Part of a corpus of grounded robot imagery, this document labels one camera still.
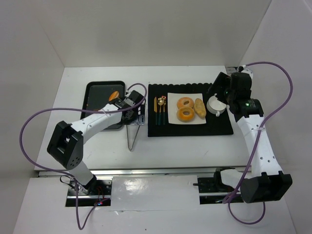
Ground metal tongs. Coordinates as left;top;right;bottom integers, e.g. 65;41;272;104
126;125;140;152

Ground long golden bread loaf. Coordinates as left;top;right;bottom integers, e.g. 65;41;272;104
194;98;207;119

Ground glazed ring donut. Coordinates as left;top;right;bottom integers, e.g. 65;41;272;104
176;106;195;122
176;97;194;109

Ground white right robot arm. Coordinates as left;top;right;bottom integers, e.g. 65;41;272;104
208;72;293;203

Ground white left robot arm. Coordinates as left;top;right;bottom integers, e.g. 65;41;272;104
47;90;146;191

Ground orange glazed bread roll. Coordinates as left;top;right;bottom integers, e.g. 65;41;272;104
109;91;120;101

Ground black placemat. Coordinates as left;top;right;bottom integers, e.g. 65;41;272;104
148;83;234;137

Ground white square plate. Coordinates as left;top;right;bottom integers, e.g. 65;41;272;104
166;93;206;125

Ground white cup with handle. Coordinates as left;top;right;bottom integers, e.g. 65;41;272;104
206;95;227;117

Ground gold knife green handle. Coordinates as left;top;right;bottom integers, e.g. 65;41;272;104
154;97;158;126

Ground gold spoon green handle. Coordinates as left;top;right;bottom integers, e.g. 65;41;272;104
157;97;164;125

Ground gold fork green handle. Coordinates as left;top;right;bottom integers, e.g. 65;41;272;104
162;96;167;125

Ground metal rail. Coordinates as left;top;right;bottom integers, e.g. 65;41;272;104
38;166;252;176

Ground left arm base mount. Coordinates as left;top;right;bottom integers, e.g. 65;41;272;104
59;175;113;207

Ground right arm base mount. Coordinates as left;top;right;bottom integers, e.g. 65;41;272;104
193;168;234;205

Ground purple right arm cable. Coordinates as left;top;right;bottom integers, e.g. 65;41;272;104
223;61;293;225

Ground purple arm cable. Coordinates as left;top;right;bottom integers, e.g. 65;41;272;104
19;83;148;230
223;61;293;225

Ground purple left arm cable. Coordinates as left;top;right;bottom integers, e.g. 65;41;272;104
19;83;148;230

